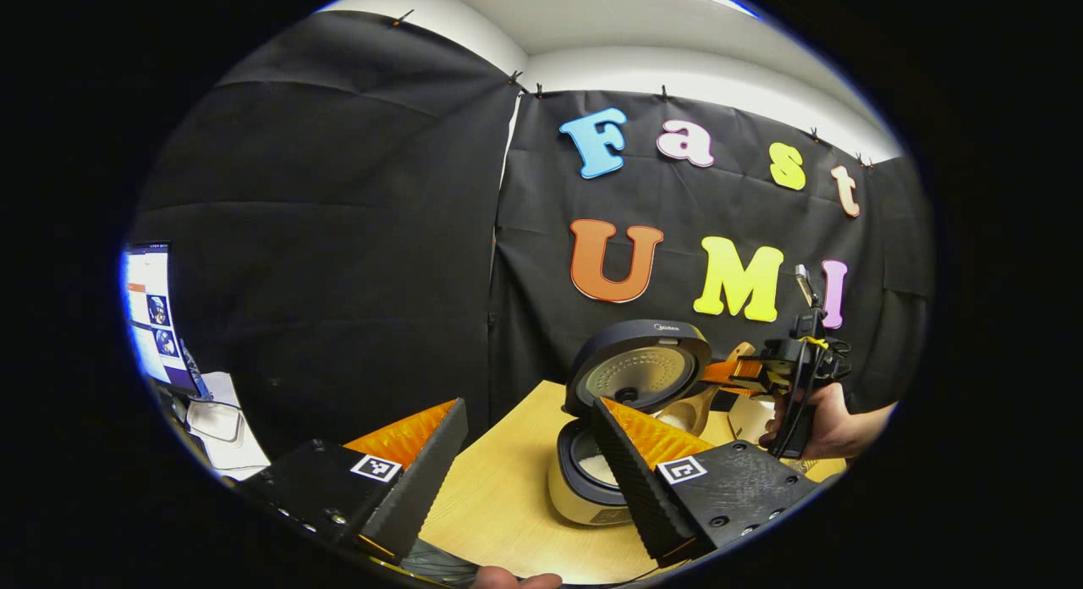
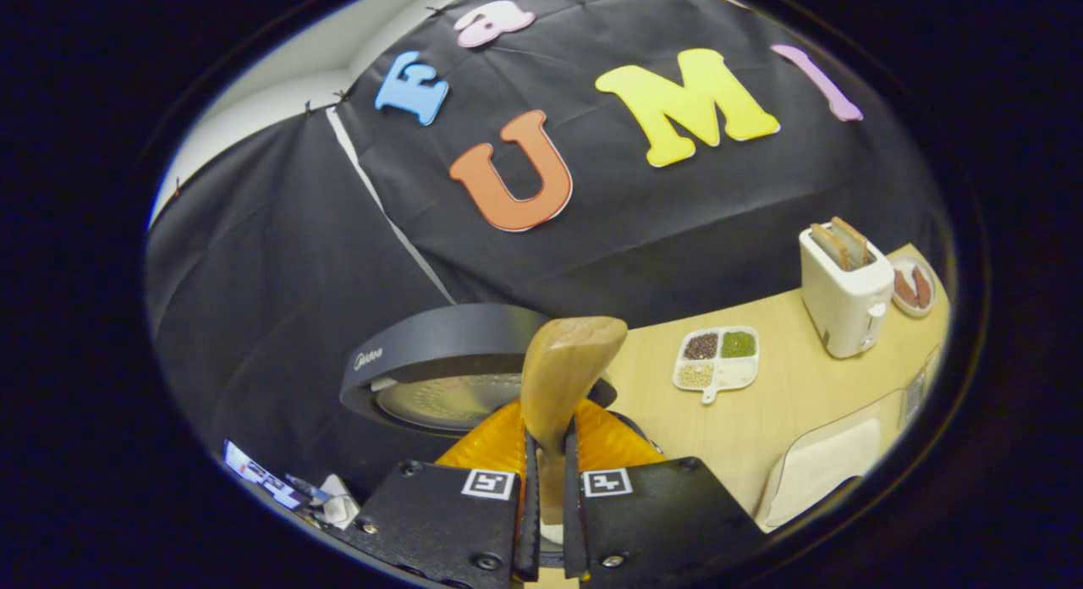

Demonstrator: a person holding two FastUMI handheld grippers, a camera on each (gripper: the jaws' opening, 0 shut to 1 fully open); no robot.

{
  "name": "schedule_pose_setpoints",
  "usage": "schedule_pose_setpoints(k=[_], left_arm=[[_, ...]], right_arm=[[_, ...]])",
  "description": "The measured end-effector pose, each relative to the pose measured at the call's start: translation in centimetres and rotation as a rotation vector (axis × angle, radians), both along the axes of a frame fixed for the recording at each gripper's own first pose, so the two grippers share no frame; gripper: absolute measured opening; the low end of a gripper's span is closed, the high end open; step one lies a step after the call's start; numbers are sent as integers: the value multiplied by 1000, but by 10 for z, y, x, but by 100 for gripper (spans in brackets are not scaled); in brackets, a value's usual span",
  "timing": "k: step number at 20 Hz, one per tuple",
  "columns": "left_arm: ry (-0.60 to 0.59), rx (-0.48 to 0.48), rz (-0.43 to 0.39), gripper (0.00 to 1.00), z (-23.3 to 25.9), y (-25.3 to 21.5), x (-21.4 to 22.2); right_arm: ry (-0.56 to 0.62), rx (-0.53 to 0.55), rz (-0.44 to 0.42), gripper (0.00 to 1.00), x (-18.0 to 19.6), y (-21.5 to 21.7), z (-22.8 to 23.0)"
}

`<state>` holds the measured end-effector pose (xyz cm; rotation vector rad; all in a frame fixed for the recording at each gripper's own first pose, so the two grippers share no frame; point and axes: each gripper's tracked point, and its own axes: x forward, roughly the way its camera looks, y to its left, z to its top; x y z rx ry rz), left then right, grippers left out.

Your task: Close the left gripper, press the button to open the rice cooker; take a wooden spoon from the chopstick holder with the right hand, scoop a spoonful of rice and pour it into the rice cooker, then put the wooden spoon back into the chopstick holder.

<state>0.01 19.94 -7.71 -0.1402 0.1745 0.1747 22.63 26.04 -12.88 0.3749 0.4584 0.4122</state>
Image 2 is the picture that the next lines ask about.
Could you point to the black backdrop cloth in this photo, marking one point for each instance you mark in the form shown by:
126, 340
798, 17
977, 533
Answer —
279, 259

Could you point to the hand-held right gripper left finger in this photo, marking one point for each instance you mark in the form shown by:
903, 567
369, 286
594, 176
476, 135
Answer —
440, 521

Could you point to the clear box of rice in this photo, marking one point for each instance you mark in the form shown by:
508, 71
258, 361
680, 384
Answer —
829, 466

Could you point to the white toaster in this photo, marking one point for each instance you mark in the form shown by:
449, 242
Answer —
846, 305

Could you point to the white divided grain dish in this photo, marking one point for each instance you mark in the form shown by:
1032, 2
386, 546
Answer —
717, 362

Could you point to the wooden spoon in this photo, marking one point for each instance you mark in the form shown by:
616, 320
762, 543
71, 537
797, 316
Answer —
563, 369

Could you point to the brown toast slice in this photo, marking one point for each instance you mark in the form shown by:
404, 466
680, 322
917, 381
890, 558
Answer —
831, 246
853, 240

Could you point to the computer monitor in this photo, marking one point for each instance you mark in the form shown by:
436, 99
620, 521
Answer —
262, 475

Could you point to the dark grey rice cooker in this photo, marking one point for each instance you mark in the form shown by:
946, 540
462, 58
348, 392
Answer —
440, 352

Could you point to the white device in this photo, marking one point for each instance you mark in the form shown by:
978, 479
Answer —
340, 504

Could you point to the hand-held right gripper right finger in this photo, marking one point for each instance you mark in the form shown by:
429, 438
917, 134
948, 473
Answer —
660, 521

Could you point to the small white plate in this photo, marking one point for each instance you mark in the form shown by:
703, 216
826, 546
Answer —
912, 314

